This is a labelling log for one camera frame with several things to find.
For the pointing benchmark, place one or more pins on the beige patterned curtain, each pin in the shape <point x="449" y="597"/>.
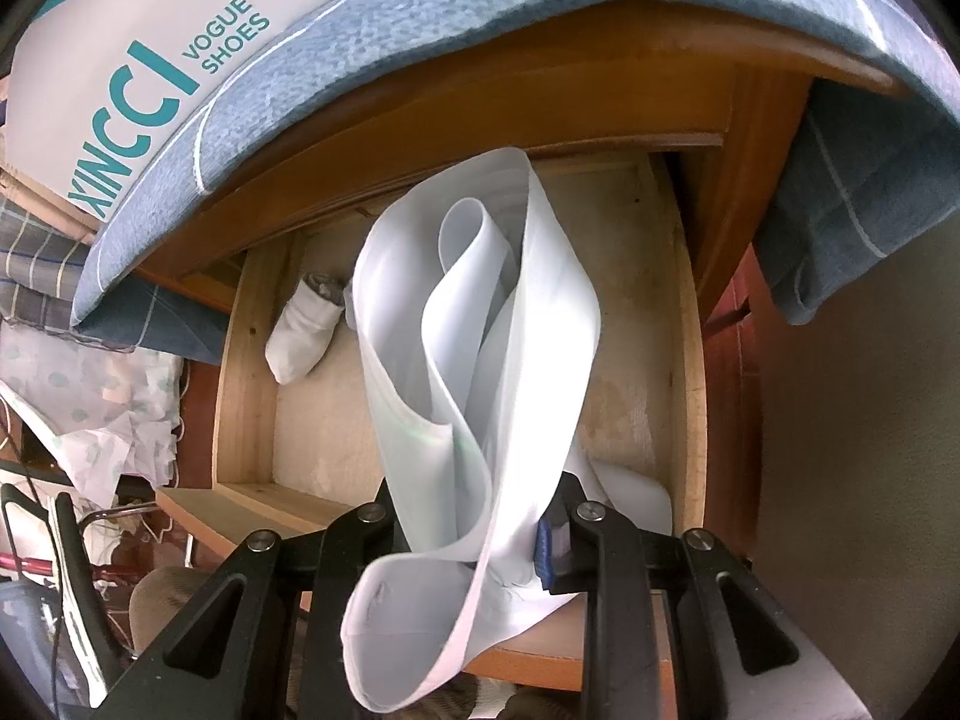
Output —
<point x="46" y="205"/>

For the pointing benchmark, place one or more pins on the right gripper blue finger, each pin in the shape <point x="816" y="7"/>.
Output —
<point x="560" y="562"/>

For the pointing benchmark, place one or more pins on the wooden nightstand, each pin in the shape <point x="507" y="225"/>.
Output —
<point x="661" y="128"/>

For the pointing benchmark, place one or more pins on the white floral bedsheet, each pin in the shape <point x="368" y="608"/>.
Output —
<point x="101" y="414"/>

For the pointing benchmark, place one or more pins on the pale blue white underwear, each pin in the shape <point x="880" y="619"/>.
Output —
<point x="477" y="328"/>

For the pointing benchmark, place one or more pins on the blue checked cloth cover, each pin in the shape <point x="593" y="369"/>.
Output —
<point x="824" y="134"/>

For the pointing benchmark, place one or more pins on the grey plaid bedding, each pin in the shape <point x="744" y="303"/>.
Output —
<point x="39" y="271"/>

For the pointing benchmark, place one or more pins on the white XINCCI shoe box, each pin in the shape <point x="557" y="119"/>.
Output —
<point x="97" y="87"/>

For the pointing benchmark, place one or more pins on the wooden drawer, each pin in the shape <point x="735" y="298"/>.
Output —
<point x="462" y="347"/>

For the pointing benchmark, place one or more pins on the white rolled socks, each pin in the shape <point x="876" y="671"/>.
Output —
<point x="305" y="327"/>

